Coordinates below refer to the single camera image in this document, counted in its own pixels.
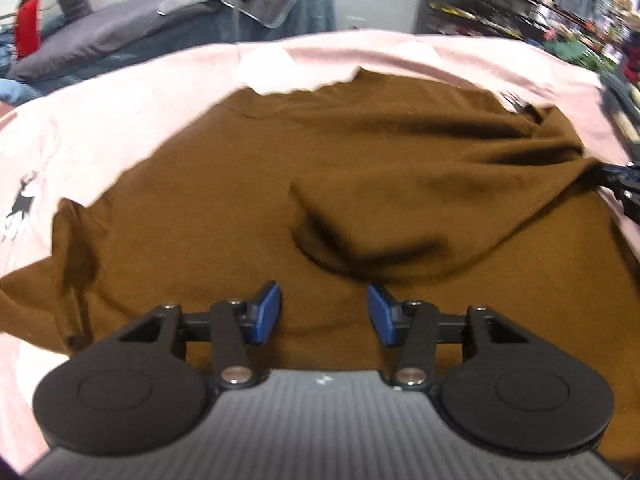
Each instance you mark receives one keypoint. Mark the blue garment pile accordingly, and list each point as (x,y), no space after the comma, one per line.
(16,93)

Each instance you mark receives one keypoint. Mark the brown knit sweater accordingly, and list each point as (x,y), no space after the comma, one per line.
(437,192)

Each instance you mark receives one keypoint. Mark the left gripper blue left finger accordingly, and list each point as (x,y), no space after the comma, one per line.
(257,316)

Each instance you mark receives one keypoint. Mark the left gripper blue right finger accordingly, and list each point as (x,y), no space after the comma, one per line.
(387,316)

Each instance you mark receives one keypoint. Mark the pink polka dot bedsheet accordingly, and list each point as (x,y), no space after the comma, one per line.
(83,137)

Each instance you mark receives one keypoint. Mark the red black chair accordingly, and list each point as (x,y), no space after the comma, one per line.
(27,31)

